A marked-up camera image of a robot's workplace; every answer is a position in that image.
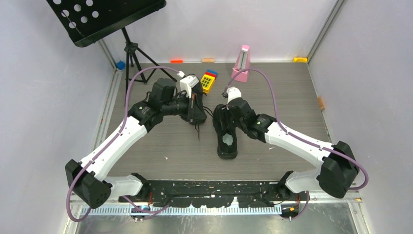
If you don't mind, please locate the brown block right edge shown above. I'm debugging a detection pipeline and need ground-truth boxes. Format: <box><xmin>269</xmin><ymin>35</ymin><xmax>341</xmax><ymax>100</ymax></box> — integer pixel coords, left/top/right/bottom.
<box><xmin>317</xmin><ymin>97</ymin><xmax>325</xmax><ymax>111</ymax></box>

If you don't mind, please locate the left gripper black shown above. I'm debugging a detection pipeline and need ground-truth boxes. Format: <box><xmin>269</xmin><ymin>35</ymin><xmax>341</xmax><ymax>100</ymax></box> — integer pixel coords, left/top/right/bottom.
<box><xmin>162</xmin><ymin>91</ymin><xmax>207</xmax><ymax>122</ymax></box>

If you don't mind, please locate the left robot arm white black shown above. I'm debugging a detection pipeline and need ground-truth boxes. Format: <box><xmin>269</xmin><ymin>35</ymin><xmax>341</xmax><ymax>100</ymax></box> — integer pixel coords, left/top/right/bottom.
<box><xmin>65</xmin><ymin>76</ymin><xmax>207</xmax><ymax>209</ymax></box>

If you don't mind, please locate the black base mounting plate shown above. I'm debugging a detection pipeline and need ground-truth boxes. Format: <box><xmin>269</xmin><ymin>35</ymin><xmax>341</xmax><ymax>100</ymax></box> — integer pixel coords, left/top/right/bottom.
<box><xmin>119</xmin><ymin>179</ymin><xmax>310</xmax><ymax>209</ymax></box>

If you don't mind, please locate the black shoe with laces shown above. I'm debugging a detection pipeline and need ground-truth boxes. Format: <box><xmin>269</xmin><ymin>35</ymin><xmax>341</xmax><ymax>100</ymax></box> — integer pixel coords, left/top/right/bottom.
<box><xmin>212</xmin><ymin>104</ymin><xmax>238</xmax><ymax>159</ymax></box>

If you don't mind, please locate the pink metronome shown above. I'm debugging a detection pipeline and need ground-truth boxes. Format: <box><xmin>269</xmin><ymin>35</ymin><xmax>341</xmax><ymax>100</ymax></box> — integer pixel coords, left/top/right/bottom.
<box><xmin>231</xmin><ymin>45</ymin><xmax>250</xmax><ymax>82</ymax></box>

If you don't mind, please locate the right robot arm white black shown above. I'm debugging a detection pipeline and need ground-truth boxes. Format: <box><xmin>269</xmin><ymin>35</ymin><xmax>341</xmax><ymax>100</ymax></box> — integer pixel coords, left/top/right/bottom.
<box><xmin>227</xmin><ymin>97</ymin><xmax>361</xmax><ymax>200</ymax></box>

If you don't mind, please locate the black shoe tied left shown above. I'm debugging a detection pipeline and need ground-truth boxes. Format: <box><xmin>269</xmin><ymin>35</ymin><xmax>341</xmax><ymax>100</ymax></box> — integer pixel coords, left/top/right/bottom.
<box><xmin>180</xmin><ymin>74</ymin><xmax>207</xmax><ymax>125</ymax></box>

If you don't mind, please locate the yellow block in corner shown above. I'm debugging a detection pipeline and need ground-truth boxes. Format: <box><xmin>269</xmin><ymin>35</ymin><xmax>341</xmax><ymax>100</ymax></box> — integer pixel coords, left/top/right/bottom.
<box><xmin>293</xmin><ymin>57</ymin><xmax>308</xmax><ymax>63</ymax></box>

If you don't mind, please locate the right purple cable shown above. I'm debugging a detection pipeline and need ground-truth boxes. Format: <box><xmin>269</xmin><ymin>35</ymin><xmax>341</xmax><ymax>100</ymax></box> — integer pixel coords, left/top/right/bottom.
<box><xmin>222</xmin><ymin>68</ymin><xmax>370</xmax><ymax>191</ymax></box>

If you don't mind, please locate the blue block in corner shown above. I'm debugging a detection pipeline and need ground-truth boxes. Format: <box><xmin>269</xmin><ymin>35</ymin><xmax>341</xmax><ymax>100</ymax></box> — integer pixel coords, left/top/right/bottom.
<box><xmin>116</xmin><ymin>61</ymin><xmax>126</xmax><ymax>71</ymax></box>

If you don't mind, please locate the tan wooden block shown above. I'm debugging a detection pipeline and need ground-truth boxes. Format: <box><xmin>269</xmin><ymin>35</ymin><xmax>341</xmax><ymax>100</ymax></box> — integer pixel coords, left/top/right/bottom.
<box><xmin>202</xmin><ymin>58</ymin><xmax>215</xmax><ymax>63</ymax></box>

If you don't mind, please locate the yellow toy block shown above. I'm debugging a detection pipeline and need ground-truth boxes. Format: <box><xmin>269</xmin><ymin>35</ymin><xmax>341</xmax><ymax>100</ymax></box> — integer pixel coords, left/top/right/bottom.
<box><xmin>201</xmin><ymin>74</ymin><xmax>216</xmax><ymax>94</ymax></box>

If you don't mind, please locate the black shoelace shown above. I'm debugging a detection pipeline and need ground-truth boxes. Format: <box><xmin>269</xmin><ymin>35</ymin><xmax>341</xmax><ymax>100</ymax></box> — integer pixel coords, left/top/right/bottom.
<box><xmin>194</xmin><ymin>107</ymin><xmax>213</xmax><ymax>141</ymax></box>

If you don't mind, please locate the black music stand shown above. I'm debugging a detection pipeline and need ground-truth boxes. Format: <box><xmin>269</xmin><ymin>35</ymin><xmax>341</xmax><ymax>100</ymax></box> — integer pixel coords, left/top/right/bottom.
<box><xmin>46</xmin><ymin>0</ymin><xmax>178</xmax><ymax>108</ymax></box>

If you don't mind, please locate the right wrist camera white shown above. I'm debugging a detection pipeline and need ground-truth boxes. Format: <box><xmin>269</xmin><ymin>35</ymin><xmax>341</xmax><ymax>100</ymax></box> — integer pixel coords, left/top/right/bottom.
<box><xmin>227</xmin><ymin>87</ymin><xmax>242</xmax><ymax>105</ymax></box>

